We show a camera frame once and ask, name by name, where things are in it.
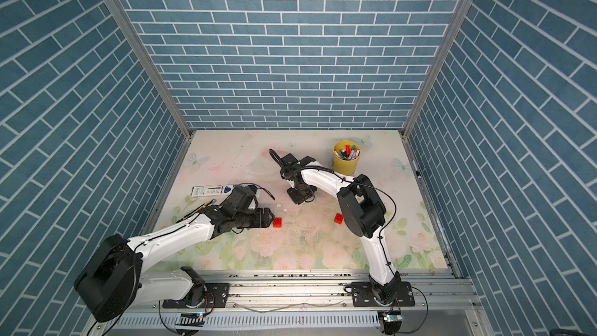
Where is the aluminium rail frame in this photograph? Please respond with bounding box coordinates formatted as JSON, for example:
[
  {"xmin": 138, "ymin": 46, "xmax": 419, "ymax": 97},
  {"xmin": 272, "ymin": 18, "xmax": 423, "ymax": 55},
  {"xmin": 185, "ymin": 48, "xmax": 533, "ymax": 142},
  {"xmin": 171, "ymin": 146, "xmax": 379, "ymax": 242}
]
[{"xmin": 86, "ymin": 272, "xmax": 492, "ymax": 335}]

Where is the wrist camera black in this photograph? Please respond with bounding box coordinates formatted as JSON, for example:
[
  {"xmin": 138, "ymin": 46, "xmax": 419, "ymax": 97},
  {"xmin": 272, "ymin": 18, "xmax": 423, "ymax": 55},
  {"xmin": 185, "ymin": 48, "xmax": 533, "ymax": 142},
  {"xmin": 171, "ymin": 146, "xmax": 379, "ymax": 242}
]
[
  {"xmin": 226, "ymin": 184, "xmax": 258, "ymax": 210},
  {"xmin": 269, "ymin": 149, "xmax": 316, "ymax": 180}
]

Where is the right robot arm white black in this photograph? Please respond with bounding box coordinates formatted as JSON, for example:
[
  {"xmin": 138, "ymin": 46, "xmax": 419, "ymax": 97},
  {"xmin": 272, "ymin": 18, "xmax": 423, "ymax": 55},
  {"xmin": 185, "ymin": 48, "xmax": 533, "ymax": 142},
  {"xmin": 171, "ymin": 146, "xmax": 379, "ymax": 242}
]
[{"xmin": 280, "ymin": 165, "xmax": 401, "ymax": 290}]

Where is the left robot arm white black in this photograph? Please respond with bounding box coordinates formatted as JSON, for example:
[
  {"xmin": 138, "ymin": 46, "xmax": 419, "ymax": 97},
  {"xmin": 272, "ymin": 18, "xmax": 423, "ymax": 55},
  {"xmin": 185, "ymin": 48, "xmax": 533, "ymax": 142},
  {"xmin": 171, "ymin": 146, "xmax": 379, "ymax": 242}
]
[{"xmin": 74, "ymin": 205, "xmax": 275, "ymax": 323}]

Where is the white blue toothpaste box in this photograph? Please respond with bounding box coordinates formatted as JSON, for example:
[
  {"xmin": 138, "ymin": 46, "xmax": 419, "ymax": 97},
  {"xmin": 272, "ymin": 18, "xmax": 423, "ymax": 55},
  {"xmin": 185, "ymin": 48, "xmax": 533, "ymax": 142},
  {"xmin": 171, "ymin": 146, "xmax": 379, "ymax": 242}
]
[{"xmin": 191, "ymin": 184, "xmax": 234, "ymax": 198}]

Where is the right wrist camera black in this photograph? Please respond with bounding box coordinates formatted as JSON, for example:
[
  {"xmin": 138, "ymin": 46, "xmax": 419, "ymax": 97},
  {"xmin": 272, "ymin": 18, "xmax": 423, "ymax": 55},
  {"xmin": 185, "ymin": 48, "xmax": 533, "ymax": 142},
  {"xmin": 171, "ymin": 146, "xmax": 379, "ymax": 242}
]
[{"xmin": 269, "ymin": 149, "xmax": 316, "ymax": 180}]

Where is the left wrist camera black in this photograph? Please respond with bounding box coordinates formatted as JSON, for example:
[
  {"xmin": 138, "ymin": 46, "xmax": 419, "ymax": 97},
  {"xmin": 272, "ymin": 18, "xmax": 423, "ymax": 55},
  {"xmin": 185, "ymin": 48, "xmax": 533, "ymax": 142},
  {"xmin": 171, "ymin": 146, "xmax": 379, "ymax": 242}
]
[{"xmin": 226, "ymin": 184, "xmax": 258, "ymax": 210}]

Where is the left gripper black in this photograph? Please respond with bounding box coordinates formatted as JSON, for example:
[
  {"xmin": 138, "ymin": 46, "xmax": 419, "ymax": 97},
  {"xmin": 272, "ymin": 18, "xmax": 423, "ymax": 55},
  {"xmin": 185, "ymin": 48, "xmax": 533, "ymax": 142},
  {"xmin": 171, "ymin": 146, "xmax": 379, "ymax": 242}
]
[{"xmin": 233, "ymin": 207, "xmax": 277, "ymax": 228}]

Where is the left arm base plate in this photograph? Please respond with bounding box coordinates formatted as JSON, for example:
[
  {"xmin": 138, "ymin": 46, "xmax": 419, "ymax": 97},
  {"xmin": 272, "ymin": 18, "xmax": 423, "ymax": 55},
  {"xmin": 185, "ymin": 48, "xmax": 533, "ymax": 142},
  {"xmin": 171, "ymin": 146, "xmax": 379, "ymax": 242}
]
[{"xmin": 162, "ymin": 282, "xmax": 230, "ymax": 310}]

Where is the yellow pen cup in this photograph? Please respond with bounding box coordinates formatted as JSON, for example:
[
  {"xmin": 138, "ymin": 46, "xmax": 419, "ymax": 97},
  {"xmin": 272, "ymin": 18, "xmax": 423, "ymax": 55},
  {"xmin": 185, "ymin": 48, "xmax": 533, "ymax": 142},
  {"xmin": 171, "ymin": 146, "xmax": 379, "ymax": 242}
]
[{"xmin": 332, "ymin": 140, "xmax": 361, "ymax": 176}]

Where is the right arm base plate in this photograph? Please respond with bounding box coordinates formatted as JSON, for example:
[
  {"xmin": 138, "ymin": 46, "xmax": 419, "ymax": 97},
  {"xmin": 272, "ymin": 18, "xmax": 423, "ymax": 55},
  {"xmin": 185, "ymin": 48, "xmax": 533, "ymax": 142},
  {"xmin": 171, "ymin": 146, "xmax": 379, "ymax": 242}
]
[{"xmin": 345, "ymin": 282, "xmax": 415, "ymax": 307}]

